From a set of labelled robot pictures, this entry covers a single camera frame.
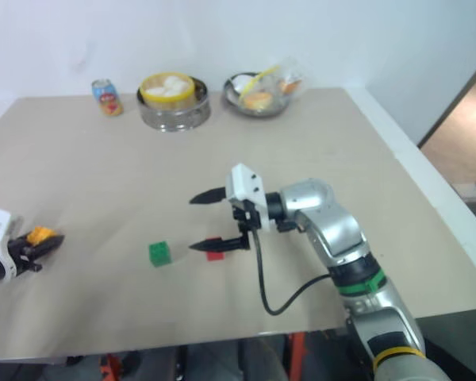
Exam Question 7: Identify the small orange pastry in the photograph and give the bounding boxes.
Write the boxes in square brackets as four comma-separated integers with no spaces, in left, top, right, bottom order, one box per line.
[278,78,303,95]

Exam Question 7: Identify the red toy cube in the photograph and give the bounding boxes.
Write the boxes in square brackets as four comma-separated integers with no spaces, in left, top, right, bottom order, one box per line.
[205,237,226,262]

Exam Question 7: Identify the large white steamed bun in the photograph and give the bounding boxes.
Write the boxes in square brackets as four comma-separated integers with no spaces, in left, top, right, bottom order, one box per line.
[163,75,190,97]

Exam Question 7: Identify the round steel steamer pot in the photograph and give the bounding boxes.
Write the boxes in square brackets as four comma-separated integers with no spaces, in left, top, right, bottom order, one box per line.
[136,76,212,133]

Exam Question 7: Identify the green toy cube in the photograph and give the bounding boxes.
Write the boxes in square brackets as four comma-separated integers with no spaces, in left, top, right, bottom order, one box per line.
[148,240,173,268]

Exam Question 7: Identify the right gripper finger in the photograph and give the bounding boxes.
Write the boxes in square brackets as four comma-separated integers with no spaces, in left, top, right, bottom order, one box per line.
[188,236,243,253]
[188,187,228,206]

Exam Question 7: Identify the orange bread roll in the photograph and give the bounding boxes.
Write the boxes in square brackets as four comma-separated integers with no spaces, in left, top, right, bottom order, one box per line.
[243,91,272,111]

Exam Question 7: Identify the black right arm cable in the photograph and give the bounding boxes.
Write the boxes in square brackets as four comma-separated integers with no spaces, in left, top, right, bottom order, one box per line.
[251,226,336,318]

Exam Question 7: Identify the orange metal frame post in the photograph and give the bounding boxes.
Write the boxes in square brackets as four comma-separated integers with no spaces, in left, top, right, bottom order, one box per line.
[286,332,307,381]

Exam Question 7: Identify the clear plastic zip bag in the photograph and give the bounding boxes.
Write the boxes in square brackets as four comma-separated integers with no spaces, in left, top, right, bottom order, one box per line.
[236,56,309,113]

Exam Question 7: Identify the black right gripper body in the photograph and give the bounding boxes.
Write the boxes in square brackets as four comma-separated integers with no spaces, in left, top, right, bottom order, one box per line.
[229,199,263,252]

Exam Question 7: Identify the orange and black clamp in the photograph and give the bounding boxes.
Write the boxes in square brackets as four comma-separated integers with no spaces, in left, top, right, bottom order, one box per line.
[98,352,125,381]

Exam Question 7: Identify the blue and orange drink can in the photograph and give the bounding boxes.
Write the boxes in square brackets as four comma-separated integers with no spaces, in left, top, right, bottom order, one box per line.
[90,78,125,117]

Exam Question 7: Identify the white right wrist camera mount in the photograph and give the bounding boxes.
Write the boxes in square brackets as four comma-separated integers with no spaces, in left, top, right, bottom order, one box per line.
[225,162,272,232]

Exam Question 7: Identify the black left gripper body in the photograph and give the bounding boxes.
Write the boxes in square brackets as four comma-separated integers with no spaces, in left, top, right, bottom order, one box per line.
[6,236,44,275]

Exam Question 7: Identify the yellow bamboo steamer basket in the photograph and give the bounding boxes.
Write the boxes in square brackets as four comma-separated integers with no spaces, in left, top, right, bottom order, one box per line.
[139,71,196,113]

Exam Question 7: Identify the orange toy cube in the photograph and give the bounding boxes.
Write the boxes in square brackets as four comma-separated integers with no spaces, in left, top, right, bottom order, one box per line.
[26,225,57,245]

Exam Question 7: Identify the round steel bowl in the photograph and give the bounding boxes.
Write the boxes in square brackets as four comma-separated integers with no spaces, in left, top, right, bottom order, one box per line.
[222,71,294,119]

